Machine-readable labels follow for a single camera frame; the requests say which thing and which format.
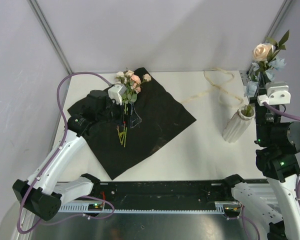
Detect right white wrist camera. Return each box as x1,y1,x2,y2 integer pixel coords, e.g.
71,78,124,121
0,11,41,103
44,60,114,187
257,81,291,106

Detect blue and pink flower bouquet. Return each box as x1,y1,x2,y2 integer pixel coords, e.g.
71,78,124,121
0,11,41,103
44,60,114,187
114,69,152,148

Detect cream ribbon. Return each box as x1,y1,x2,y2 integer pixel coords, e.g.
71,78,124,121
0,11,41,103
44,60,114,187
180,67,244,108

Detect white ribbed vase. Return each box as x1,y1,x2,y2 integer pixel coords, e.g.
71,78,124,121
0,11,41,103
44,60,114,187
222,104,255,143

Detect aluminium frame rails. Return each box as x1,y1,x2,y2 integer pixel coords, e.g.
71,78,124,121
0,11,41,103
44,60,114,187
27,71,300,240

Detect blue flower stem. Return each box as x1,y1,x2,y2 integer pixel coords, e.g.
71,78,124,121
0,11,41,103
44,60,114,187
244,57,286,98

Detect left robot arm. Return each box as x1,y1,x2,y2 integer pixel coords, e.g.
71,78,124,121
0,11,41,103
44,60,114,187
12,85,142,221

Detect black wrapping paper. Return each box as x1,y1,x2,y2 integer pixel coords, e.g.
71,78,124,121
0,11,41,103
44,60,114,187
67,66,198,180

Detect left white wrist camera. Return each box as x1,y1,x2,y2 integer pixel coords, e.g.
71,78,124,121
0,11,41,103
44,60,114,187
107,83,127,106

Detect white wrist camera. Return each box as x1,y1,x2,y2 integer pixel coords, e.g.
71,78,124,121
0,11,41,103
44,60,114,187
107,83,127,106
257,81,291,106

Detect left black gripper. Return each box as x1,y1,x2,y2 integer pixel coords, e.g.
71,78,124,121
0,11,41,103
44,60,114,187
97,96,141,129

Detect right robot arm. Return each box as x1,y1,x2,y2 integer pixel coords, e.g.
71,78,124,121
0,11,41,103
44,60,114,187
220,99,300,240

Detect single peach rose stem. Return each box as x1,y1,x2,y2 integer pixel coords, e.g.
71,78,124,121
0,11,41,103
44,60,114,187
251,30,290,97

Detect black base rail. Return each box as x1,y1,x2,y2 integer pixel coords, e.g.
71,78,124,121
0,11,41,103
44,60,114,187
90,180,235,212

